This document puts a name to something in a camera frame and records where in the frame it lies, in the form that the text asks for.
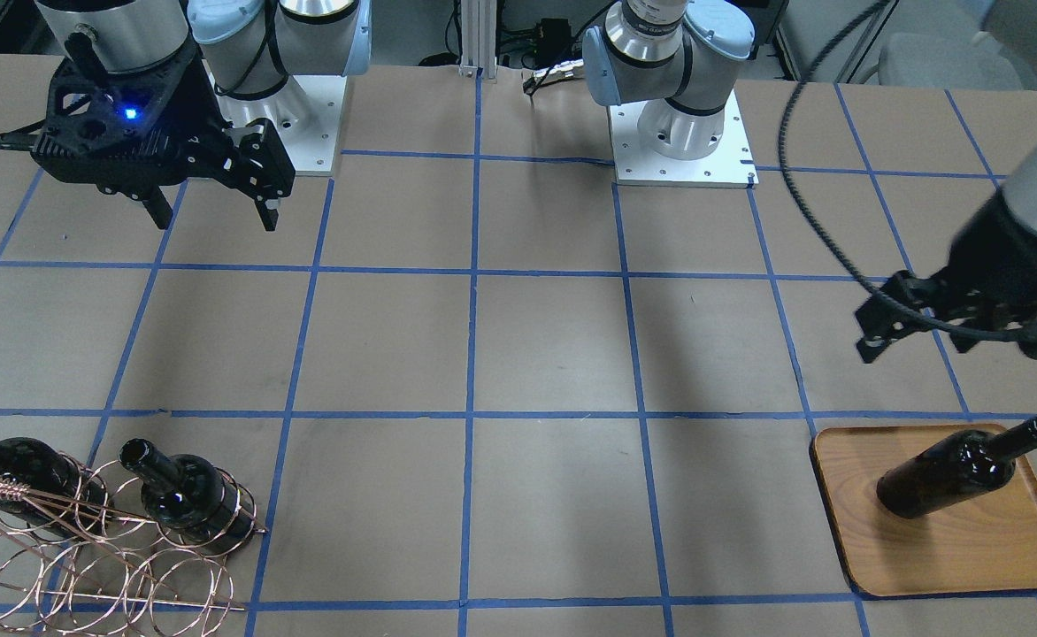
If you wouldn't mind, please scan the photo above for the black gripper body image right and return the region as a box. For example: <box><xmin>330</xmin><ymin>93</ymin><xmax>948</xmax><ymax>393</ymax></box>
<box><xmin>943</xmin><ymin>193</ymin><xmax>1037</xmax><ymax>360</ymax></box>

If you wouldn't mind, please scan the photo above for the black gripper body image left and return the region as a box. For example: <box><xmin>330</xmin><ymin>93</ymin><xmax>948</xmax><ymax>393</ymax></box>
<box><xmin>30</xmin><ymin>40</ymin><xmax>236</xmax><ymax>200</ymax></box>

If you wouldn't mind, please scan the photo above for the dark wine bottle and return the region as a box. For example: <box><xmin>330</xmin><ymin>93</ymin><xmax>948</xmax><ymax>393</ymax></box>
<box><xmin>876</xmin><ymin>416</ymin><xmax>1037</xmax><ymax>519</ymax></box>
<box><xmin>0</xmin><ymin>438</ymin><xmax>106</xmax><ymax>539</ymax></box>
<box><xmin>119</xmin><ymin>438</ymin><xmax>255</xmax><ymax>556</ymax></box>

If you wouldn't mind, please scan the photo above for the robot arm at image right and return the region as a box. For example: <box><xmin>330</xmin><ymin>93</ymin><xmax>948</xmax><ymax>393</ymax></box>
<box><xmin>582</xmin><ymin>1</ymin><xmax>1037</xmax><ymax>363</ymax></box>

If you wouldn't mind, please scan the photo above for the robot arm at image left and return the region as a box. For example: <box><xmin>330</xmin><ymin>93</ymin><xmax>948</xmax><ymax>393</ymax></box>
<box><xmin>30</xmin><ymin>1</ymin><xmax>372</xmax><ymax>231</ymax></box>

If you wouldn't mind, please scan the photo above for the wooden tray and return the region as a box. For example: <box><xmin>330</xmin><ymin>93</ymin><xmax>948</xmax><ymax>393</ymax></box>
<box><xmin>810</xmin><ymin>424</ymin><xmax>1037</xmax><ymax>597</ymax></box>

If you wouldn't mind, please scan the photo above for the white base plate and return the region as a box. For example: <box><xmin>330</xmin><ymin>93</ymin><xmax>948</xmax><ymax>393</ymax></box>
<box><xmin>607</xmin><ymin>91</ymin><xmax>760</xmax><ymax>188</ymax></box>
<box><xmin>218</xmin><ymin>75</ymin><xmax>349</xmax><ymax>177</ymax></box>

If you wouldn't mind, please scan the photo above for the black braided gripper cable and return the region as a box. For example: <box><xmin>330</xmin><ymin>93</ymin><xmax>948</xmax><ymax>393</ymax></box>
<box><xmin>777</xmin><ymin>0</ymin><xmax>1037</xmax><ymax>344</ymax></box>

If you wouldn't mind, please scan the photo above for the aluminium frame post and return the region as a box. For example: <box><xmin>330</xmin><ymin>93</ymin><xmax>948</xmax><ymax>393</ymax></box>
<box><xmin>458</xmin><ymin>0</ymin><xmax>499</xmax><ymax>83</ymax></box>

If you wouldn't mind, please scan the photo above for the copper wire bottle basket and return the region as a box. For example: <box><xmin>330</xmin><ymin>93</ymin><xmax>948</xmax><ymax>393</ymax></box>
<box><xmin>0</xmin><ymin>456</ymin><xmax>267</xmax><ymax>636</ymax></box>

